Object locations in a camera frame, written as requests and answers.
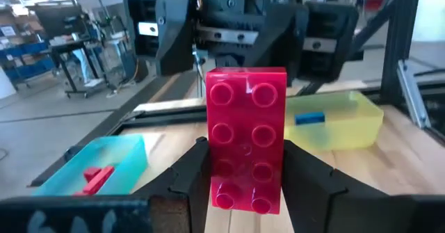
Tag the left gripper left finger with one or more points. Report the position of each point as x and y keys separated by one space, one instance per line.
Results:
x=194 y=177

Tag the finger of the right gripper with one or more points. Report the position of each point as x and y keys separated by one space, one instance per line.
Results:
x=323 y=21
x=174 y=34

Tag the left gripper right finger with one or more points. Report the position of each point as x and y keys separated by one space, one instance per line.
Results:
x=313 y=191

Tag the blue building block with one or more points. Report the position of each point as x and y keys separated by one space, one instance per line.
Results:
x=309 y=118

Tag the large red building block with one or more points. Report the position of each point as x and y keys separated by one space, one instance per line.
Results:
x=243 y=121

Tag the small red building block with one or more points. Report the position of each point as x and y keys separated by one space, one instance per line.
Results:
x=101 y=181
x=91 y=174

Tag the yellow plastic bin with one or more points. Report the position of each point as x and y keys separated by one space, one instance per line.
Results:
x=347 y=132

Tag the teal plastic bin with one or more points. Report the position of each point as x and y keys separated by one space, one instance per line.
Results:
x=121 y=153

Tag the black desk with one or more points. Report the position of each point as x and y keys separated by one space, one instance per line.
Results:
x=69 y=47

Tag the large black monitor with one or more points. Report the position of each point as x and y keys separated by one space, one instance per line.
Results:
x=60 y=21

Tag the blue storage bins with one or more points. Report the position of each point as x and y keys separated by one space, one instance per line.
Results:
x=31 y=48

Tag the black aluminium table frame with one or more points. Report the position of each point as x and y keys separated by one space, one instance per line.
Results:
x=400 y=34

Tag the silver aluminium rail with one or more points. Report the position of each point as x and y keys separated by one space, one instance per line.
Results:
x=412 y=94

